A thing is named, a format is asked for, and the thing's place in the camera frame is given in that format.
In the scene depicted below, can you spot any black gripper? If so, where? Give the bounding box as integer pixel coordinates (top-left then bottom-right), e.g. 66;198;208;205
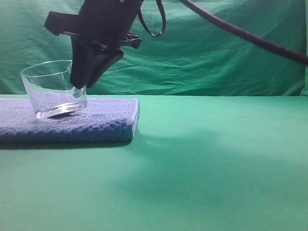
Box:
44;0;143;89

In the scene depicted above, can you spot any transparent glass cup with handle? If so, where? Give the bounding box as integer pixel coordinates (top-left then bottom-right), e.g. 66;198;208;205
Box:
20;60;87;118

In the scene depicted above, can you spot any folded blue towel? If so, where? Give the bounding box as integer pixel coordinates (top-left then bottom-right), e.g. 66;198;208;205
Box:
0;98;139;144

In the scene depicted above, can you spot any green backdrop cloth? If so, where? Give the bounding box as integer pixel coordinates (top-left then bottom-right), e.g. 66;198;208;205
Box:
0;0;307;96

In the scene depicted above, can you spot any thin black looped cable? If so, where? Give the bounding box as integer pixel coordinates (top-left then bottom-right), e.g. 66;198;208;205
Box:
137;0;167;38

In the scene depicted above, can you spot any thick black cable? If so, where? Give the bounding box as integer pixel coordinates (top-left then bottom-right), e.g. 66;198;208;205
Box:
180;0;308;64

